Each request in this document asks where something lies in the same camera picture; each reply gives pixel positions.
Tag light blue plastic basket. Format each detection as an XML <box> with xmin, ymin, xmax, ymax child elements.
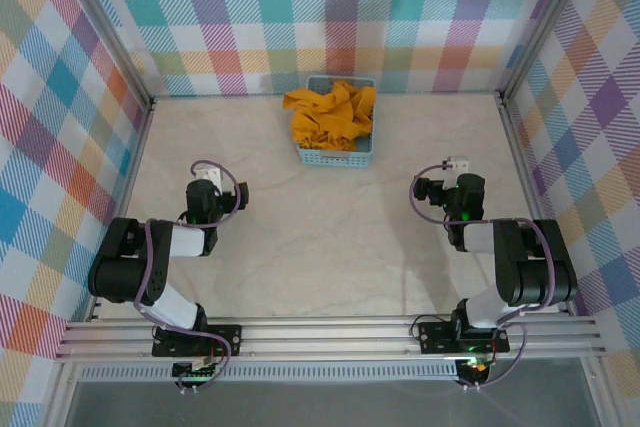
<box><xmin>297</xmin><ymin>75</ymin><xmax>376</xmax><ymax>171</ymax></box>

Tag yellow printed t-shirt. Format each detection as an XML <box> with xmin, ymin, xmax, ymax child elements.
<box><xmin>282</xmin><ymin>79</ymin><xmax>377</xmax><ymax>154</ymax></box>

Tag green controller circuit board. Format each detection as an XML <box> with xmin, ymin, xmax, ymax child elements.
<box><xmin>457</xmin><ymin>357</ymin><xmax>489</xmax><ymax>378</ymax></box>
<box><xmin>172</xmin><ymin>360</ymin><xmax>221</xmax><ymax>381</ymax></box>

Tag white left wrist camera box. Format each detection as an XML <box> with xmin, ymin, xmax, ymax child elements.
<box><xmin>193</xmin><ymin>166</ymin><xmax>222</xmax><ymax>194</ymax></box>

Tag aluminium table side rail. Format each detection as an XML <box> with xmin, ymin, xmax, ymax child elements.
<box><xmin>85</xmin><ymin>96</ymin><xmax>157</xmax><ymax>321</ymax></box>
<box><xmin>497</xmin><ymin>94</ymin><xmax>574</xmax><ymax>318</ymax></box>

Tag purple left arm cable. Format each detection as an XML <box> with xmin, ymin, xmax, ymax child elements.
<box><xmin>132</xmin><ymin>159</ymin><xmax>241</xmax><ymax>392</ymax></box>

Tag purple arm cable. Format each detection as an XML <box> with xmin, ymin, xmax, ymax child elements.
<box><xmin>409</xmin><ymin>160</ymin><xmax>555</xmax><ymax>391</ymax></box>
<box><xmin>132</xmin><ymin>159</ymin><xmax>241</xmax><ymax>392</ymax></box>

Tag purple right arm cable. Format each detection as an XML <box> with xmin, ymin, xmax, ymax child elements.
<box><xmin>409</xmin><ymin>160</ymin><xmax>555</xmax><ymax>391</ymax></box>

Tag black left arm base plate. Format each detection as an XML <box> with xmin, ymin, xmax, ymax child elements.
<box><xmin>152</xmin><ymin>324</ymin><xmax>243</xmax><ymax>358</ymax></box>

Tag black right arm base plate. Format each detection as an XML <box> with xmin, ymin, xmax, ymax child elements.
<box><xmin>417</xmin><ymin>320</ymin><xmax>510</xmax><ymax>354</ymax></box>

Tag aluminium mounting rail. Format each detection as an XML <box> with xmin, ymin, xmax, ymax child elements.
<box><xmin>54</xmin><ymin>315</ymin><xmax>609</xmax><ymax>363</ymax></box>

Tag aluminium frame post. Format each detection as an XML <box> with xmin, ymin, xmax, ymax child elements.
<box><xmin>497</xmin><ymin>0</ymin><xmax>601</xmax><ymax>101</ymax></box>
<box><xmin>47</xmin><ymin>0</ymin><xmax>157</xmax><ymax>116</ymax></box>

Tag grey slotted cable duct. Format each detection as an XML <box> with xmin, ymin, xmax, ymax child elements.
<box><xmin>79</xmin><ymin>365</ymin><xmax>459</xmax><ymax>382</ymax></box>

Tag aluminium frame leg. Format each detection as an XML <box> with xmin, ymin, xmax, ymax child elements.
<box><xmin>582</xmin><ymin>354</ymin><xmax>619</xmax><ymax>427</ymax></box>
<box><xmin>43</xmin><ymin>361</ymin><xmax>84</xmax><ymax>427</ymax></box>

